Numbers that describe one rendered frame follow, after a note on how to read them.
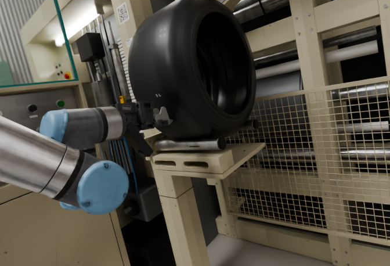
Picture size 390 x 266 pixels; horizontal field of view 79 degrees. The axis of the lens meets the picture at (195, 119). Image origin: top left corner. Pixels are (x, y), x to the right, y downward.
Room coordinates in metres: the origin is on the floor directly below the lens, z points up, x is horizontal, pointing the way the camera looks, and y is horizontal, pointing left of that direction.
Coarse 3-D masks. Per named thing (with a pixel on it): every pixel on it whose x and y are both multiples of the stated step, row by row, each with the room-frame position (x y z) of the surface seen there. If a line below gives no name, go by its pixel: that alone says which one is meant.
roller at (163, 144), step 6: (192, 138) 0.89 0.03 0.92; (198, 138) 0.86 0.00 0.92; (204, 138) 0.84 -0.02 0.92; (210, 138) 0.82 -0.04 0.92; (216, 138) 0.80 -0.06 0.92; (222, 138) 0.80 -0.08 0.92; (156, 144) 1.00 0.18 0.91; (162, 144) 0.97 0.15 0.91; (168, 144) 0.94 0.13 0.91; (174, 144) 0.92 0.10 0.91; (180, 144) 0.90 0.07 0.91; (186, 144) 0.88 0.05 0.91; (192, 144) 0.86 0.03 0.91; (198, 144) 0.84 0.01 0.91; (204, 144) 0.82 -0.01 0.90; (210, 144) 0.81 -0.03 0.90; (216, 144) 0.79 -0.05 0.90; (222, 144) 0.79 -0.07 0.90
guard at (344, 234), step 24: (264, 96) 1.16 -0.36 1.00; (360, 96) 0.92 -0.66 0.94; (312, 120) 1.04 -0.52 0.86; (240, 168) 1.31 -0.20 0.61; (384, 168) 0.89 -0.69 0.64; (240, 192) 1.33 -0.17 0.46; (264, 192) 1.23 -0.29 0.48; (336, 192) 1.01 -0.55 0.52; (240, 216) 1.35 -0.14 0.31; (336, 216) 1.02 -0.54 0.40; (384, 240) 0.91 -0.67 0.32
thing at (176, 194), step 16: (112, 0) 1.15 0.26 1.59; (128, 0) 1.08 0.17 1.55; (144, 0) 1.15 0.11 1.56; (144, 16) 1.13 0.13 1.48; (128, 32) 1.11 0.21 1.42; (128, 48) 1.13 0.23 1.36; (160, 176) 1.13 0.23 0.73; (176, 176) 1.11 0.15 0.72; (160, 192) 1.15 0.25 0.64; (176, 192) 1.09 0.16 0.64; (192, 192) 1.17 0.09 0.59; (176, 208) 1.09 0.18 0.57; (192, 208) 1.15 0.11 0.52; (176, 224) 1.11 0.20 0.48; (192, 224) 1.13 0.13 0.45; (176, 240) 1.13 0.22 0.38; (192, 240) 1.11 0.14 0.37; (176, 256) 1.15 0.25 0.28; (192, 256) 1.09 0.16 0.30
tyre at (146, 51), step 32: (192, 0) 0.83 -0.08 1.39; (192, 32) 0.77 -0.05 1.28; (224, 32) 1.12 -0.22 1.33; (128, 64) 0.86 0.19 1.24; (160, 64) 0.74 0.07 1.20; (192, 64) 0.74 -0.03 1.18; (224, 64) 1.21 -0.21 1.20; (192, 96) 0.74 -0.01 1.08; (224, 96) 1.20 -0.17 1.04; (160, 128) 0.88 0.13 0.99; (192, 128) 0.80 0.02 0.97; (224, 128) 0.84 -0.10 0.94
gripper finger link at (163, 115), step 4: (164, 108) 0.75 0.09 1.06; (160, 112) 0.74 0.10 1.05; (164, 112) 0.75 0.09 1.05; (156, 116) 0.72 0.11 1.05; (160, 116) 0.73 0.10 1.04; (164, 116) 0.74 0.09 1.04; (156, 120) 0.71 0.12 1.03; (168, 120) 0.74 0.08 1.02; (172, 120) 0.78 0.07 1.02; (168, 124) 0.74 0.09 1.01
